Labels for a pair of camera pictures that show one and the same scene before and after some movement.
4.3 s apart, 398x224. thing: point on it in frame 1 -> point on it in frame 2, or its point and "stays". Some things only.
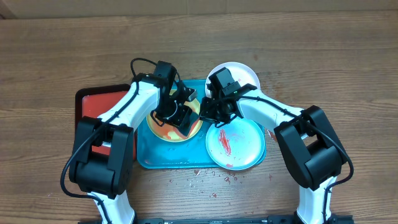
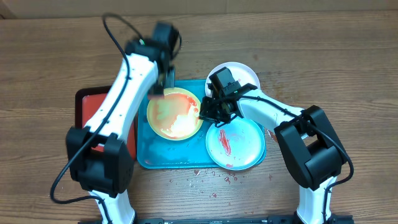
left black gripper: x=181 y=122 -> x=170 y=79
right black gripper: x=208 y=116 stays
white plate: x=241 y=73 stays
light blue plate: x=237 y=145 stays
